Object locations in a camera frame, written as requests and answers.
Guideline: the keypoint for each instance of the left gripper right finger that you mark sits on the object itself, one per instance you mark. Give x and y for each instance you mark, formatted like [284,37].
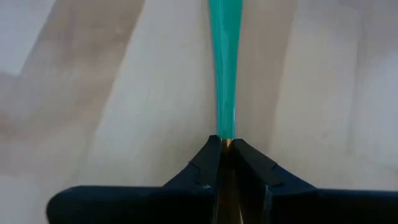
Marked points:
[295,205]

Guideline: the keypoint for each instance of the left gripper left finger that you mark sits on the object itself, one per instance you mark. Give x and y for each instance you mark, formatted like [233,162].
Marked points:
[140,205]

